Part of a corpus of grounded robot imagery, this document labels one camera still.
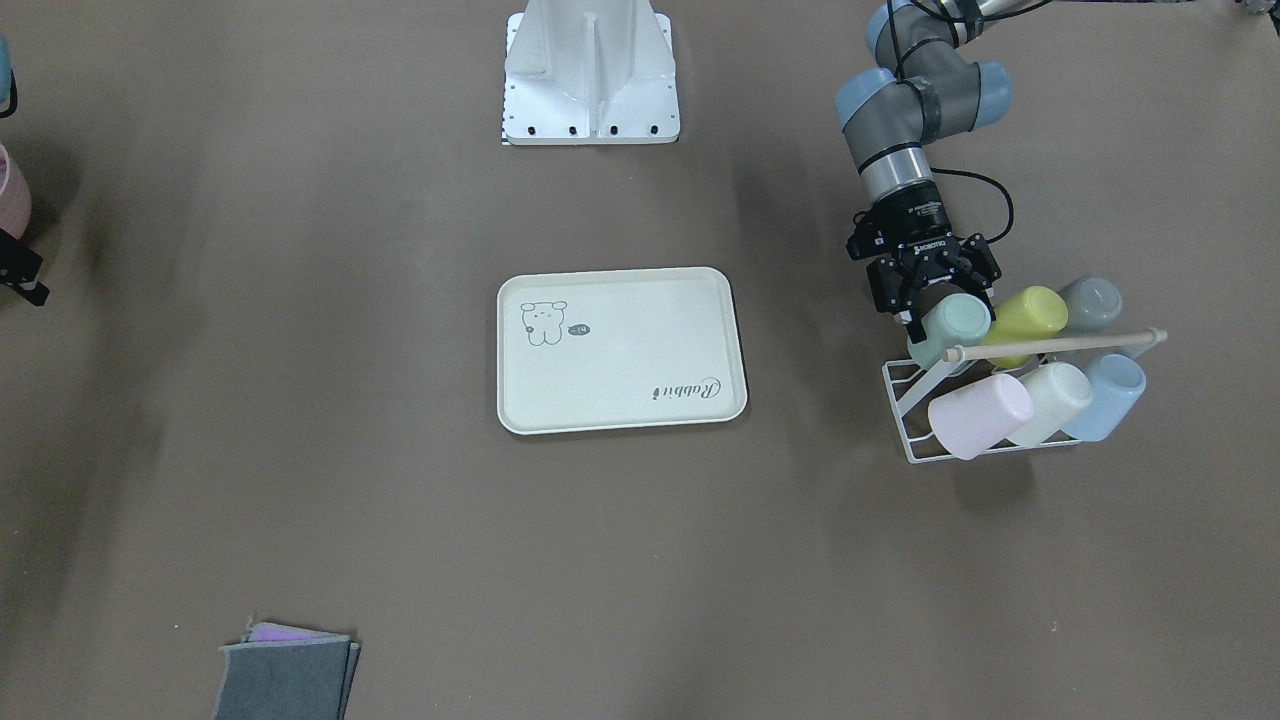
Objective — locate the yellow cup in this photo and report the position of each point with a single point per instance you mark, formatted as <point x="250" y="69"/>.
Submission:
<point x="1034" y="314"/>

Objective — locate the white wire cup rack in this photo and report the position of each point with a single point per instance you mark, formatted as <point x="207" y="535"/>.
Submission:
<point x="909" y="388"/>

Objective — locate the cream white cup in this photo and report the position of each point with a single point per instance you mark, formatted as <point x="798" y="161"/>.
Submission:
<point x="1060" y="392"/>

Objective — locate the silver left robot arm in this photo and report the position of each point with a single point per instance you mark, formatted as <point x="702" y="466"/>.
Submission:
<point x="920" y="90"/>

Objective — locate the purple cloth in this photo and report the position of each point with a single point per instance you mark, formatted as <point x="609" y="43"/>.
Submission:
<point x="264" y="631"/>

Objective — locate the pink bowl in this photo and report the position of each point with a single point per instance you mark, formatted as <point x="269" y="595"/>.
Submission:
<point x="16" y="204"/>

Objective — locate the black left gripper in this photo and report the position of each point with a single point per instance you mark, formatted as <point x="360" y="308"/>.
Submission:
<point x="917" y="217"/>

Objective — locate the green cup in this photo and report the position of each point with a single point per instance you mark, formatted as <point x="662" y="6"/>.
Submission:
<point x="959" y="319"/>

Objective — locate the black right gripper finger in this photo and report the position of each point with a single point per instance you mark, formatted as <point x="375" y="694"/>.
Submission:
<point x="20" y="265"/>

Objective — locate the grey cup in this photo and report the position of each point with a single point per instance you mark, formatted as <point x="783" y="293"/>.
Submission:
<point x="1093" y="304"/>

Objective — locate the pink cup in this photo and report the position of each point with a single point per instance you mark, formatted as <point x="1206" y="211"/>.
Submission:
<point x="974" y="418"/>

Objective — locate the cream rabbit tray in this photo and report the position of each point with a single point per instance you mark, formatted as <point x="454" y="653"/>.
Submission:
<point x="635" y="348"/>

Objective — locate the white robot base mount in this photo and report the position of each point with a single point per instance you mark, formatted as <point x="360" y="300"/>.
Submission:
<point x="589" y="73"/>

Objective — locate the light blue cup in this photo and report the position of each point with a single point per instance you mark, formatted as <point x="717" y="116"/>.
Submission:
<point x="1117" y="383"/>

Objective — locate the grey folded cloth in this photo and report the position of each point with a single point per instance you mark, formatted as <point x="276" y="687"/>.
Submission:
<point x="308" y="679"/>

